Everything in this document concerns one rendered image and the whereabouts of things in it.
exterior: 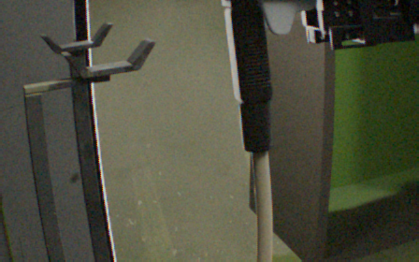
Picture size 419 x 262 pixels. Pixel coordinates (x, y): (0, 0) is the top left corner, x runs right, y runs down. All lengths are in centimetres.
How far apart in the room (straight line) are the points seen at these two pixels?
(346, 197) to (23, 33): 126
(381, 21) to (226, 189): 208
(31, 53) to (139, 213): 163
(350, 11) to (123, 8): 230
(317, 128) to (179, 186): 107
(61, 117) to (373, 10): 57
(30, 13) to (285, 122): 90
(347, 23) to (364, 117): 150
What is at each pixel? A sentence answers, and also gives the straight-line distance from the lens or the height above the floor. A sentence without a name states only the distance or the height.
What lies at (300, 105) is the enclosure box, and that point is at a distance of 209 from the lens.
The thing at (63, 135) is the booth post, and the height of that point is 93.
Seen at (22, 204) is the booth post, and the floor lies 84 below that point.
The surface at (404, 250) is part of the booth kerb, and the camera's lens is 319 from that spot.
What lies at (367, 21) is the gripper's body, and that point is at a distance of 100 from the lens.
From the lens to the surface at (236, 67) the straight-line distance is 98.
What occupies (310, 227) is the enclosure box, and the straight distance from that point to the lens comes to 213.
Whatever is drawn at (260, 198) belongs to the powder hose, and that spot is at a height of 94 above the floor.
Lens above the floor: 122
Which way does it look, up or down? 12 degrees down
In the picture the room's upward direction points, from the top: 5 degrees counter-clockwise
